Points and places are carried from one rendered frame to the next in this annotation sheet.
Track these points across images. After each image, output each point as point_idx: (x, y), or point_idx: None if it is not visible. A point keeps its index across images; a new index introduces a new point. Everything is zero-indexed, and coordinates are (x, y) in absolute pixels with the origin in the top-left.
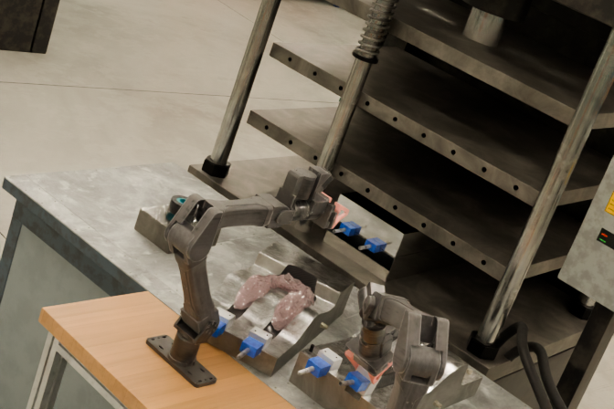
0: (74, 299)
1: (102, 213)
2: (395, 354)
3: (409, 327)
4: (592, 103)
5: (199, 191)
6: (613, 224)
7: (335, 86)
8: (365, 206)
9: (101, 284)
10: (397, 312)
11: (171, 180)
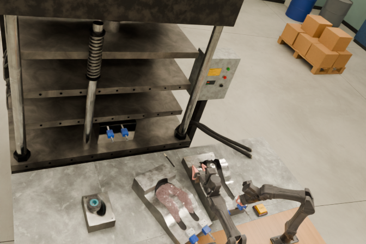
0: None
1: (69, 243)
2: (305, 211)
3: (311, 203)
4: (213, 53)
5: (48, 177)
6: (210, 78)
7: (77, 92)
8: (112, 123)
9: None
10: (288, 196)
11: (33, 186)
